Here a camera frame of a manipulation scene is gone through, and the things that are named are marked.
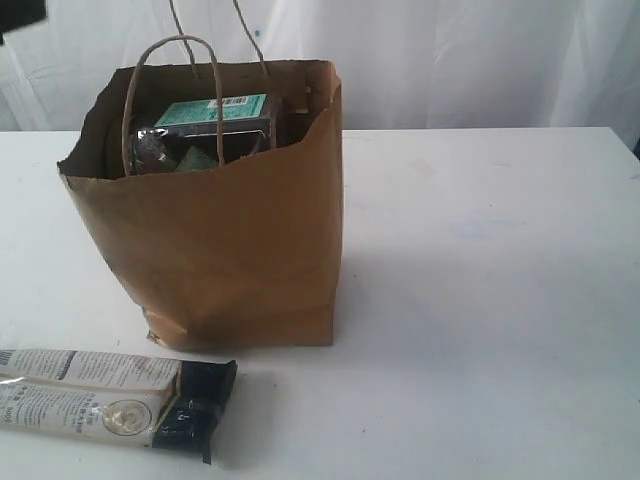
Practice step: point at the clear jar with yellow lid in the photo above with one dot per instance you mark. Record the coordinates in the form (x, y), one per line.
(183, 136)

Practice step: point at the brown paper bag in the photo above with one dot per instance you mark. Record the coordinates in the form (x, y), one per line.
(247, 254)

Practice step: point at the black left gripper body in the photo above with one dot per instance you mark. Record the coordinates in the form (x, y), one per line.
(19, 14)

